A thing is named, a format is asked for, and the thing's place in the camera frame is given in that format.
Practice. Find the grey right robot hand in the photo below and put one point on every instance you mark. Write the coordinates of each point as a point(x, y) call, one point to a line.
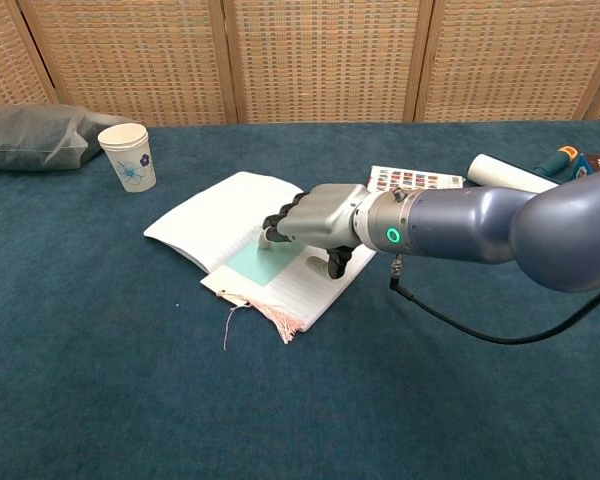
point(320, 215)

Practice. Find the cream and turquoise tasselled bookmark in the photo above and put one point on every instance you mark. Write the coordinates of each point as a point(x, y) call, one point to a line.
point(260, 270)

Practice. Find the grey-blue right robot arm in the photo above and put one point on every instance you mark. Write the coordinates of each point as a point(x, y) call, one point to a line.
point(505, 225)

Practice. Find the open lined white notebook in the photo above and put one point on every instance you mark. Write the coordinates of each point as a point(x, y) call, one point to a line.
point(220, 220)

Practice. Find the small box with colourful print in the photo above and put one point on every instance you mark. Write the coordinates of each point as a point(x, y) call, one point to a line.
point(415, 179)

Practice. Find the woven wooden folding screen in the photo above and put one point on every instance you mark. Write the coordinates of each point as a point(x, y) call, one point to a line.
point(300, 55)

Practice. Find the white floral paper cup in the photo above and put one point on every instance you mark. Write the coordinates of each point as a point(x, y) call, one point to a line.
point(130, 160)

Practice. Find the teal velvet tablecloth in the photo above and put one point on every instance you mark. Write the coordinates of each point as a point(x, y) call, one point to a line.
point(130, 375)

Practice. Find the blue cardboard box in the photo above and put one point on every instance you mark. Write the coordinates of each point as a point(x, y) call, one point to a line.
point(595, 162)

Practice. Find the grey plastic bag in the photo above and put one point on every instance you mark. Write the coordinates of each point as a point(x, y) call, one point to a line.
point(30, 137)

